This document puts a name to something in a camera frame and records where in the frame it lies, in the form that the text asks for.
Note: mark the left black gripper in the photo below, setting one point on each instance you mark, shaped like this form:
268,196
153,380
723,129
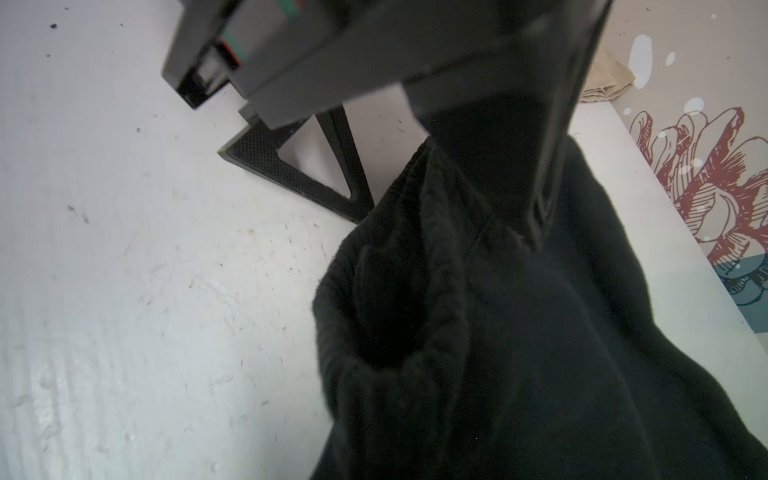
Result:
292,59

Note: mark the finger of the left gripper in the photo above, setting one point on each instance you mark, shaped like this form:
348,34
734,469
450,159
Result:
501,111

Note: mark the beige shorts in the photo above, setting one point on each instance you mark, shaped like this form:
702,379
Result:
607,78

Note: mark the black shorts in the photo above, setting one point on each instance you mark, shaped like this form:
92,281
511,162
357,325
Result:
449,349

